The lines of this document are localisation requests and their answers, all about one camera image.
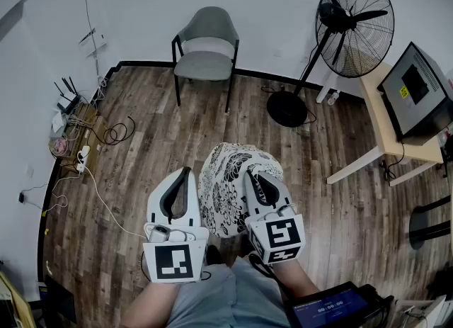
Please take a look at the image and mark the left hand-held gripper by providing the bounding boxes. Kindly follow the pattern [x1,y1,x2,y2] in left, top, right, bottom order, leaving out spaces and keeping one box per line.
[142,166,210,284]

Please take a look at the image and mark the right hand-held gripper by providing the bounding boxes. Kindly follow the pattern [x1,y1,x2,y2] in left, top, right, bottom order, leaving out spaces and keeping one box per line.
[242,169,306,266]

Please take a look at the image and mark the black white floral round cushion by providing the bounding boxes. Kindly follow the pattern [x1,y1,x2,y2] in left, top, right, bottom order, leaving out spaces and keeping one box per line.
[197,142,285,239]

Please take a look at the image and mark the grey upholstered chair black legs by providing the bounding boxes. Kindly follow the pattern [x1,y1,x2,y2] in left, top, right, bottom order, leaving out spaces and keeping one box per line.
[171,6,241,113]

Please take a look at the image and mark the person's right forearm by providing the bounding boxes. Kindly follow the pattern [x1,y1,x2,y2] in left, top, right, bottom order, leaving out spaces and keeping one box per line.
[272,261,320,303]

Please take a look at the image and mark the person's left forearm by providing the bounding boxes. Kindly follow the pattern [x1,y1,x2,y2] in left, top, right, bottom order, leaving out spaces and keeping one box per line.
[121,279,182,328]

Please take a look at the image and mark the person's black shoe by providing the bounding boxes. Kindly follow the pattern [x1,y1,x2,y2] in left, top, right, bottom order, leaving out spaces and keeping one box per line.
[206,244,223,266]

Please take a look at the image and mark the white power strip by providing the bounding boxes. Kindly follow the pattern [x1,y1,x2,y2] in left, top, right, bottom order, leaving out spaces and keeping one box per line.
[75,145,91,176]

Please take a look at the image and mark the person's light blue shirt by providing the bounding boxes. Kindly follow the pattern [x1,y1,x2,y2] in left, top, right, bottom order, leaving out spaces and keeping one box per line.
[168,258,292,328]

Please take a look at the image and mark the brown cardboard box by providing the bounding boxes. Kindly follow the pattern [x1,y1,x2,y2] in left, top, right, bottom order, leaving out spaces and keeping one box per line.
[57,101,109,176]

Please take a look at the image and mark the black tablet with timer screen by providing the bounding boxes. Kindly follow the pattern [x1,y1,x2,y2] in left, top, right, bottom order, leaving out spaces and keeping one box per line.
[285,281,372,328]

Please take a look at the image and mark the light wooden side table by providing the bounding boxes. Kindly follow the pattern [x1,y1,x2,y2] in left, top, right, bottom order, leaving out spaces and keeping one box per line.
[316,62,445,185]

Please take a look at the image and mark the black router with antennas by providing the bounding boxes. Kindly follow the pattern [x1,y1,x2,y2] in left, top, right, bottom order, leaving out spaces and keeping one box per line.
[53,76,82,115]

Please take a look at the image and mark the black metal stand base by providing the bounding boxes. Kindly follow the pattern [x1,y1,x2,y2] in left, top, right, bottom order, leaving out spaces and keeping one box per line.
[408,194,453,251]

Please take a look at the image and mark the black monitor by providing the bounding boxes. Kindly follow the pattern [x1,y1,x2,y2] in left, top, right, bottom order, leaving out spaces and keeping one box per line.
[376,41,453,144]

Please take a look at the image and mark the yellow folder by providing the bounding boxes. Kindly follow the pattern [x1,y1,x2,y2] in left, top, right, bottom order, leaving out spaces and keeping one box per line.
[0,270,37,328]

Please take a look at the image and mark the white cluttered rack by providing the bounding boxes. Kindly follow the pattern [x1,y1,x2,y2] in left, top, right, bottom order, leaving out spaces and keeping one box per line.
[391,293,453,328]

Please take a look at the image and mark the long white floor cable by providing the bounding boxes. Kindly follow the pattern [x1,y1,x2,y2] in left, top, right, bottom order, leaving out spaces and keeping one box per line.
[84,166,148,239]

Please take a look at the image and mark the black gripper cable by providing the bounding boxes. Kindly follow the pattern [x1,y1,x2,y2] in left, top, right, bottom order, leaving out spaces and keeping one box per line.
[246,252,288,301]

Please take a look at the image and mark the coiled black cable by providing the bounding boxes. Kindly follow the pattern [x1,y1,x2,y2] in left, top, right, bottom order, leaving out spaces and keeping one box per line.
[103,115,137,147]

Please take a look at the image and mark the black monitor cable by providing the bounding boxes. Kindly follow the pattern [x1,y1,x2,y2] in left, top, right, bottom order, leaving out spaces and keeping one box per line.
[379,141,406,187]

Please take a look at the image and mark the black device mount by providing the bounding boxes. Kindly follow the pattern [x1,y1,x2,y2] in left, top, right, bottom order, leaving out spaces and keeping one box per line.
[356,283,396,328]

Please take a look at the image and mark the white paper wall box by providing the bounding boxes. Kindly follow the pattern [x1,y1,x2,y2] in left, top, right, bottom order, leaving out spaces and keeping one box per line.
[78,32,108,60]

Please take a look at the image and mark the black pedestal fan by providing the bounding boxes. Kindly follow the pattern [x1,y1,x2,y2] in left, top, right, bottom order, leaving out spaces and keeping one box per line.
[265,0,396,128]

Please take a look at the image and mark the thin wall cable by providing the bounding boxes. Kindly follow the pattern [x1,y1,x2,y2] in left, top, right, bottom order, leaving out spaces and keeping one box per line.
[79,0,108,89]

